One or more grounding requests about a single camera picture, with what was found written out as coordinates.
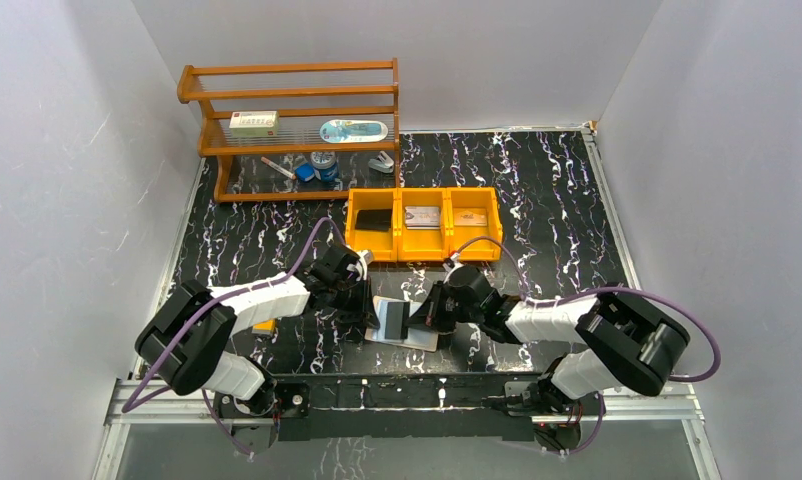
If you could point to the small yellow block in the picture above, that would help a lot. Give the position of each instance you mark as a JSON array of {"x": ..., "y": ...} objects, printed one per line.
[{"x": 264, "y": 328}]

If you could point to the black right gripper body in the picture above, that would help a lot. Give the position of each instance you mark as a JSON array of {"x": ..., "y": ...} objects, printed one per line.
[{"x": 459, "y": 311}]

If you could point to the left yellow bin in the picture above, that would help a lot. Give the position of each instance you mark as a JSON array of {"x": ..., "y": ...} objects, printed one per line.
[{"x": 381, "y": 244}]

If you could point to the right yellow bin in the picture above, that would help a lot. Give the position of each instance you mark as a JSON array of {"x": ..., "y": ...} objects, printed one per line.
[{"x": 474, "y": 243}]

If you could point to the blue oval package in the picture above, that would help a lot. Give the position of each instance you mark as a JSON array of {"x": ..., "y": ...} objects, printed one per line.
[{"x": 341, "y": 131}]

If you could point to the gold credit card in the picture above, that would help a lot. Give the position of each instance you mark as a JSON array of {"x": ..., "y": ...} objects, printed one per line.
[{"x": 472, "y": 217}]

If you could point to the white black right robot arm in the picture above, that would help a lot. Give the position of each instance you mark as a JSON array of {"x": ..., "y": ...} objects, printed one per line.
[{"x": 628, "y": 341}]

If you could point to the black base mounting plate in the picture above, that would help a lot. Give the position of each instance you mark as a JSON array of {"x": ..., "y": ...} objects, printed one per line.
[{"x": 507, "y": 406}]

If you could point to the white red box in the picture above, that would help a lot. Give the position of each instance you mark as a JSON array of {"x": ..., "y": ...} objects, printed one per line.
[{"x": 254, "y": 124}]

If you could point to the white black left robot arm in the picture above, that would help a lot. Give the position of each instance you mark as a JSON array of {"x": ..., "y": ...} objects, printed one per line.
[{"x": 186, "y": 340}]

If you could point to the black credit card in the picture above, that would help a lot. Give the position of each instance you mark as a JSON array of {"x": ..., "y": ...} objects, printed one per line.
[{"x": 378, "y": 220}]

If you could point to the middle yellow bin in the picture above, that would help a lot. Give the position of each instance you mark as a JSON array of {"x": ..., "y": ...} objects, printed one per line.
[{"x": 421, "y": 245}]

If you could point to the blue white jar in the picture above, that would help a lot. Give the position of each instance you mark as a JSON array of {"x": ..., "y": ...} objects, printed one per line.
[{"x": 325, "y": 165}]

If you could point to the white marker pen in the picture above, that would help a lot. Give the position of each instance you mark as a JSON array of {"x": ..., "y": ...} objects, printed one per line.
[{"x": 278, "y": 168}]

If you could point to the beige card holder wallet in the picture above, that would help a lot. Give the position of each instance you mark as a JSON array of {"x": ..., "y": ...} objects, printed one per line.
[{"x": 424, "y": 340}]

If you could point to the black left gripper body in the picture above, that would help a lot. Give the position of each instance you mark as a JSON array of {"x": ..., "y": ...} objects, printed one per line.
[{"x": 356, "y": 302}]

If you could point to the wooden shelf rack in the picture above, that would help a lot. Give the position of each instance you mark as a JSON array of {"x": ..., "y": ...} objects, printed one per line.
[{"x": 305, "y": 96}]

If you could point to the silver credit card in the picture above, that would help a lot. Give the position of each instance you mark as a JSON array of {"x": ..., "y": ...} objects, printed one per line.
[{"x": 422, "y": 217}]

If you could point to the yellow bin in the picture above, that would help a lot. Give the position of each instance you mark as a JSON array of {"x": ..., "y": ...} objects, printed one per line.
[
  {"x": 474, "y": 243},
  {"x": 421, "y": 245},
  {"x": 381, "y": 244}
]

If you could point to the small blue cube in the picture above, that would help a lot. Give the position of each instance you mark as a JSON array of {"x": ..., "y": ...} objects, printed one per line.
[{"x": 305, "y": 172}]

